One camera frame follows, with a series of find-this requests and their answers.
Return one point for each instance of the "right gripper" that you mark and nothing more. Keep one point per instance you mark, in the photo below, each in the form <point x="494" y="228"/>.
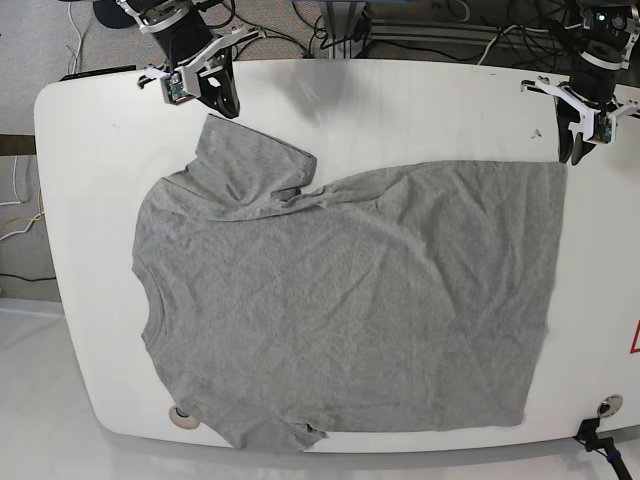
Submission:
<point x="207" y="76"/>

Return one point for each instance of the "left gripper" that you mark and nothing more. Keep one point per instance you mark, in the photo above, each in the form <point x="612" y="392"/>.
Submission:
<point x="597" y="122"/>

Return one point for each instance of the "grey t-shirt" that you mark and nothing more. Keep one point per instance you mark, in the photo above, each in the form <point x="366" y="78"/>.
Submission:
<point x="411" y="298"/>

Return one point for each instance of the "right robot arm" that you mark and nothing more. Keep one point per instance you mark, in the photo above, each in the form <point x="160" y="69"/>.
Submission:
<point x="177" y="27"/>

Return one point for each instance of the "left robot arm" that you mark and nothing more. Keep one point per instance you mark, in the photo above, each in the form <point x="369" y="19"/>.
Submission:
<point x="599" y="48"/>

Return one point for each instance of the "red warning sticker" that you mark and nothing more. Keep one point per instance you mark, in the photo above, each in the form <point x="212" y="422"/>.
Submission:
<point x="635" y="346"/>

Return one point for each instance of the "right table grommet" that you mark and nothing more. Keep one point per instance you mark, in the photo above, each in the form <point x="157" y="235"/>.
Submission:
<point x="610" y="406"/>

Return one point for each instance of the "table grommet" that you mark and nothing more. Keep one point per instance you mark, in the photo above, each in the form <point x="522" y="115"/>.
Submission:
<point x="610" y="406"/>
<point x="181" y="419"/>

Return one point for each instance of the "black table clamp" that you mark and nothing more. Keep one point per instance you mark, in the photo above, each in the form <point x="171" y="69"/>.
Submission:
<point x="588" y="437"/>

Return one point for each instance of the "left table grommet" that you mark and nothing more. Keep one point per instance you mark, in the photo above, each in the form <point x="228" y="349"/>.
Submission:
<point x="181" y="419"/>

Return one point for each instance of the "aluminium frame rail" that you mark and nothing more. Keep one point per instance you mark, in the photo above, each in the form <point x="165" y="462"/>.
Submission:
<point x="348" y="24"/>

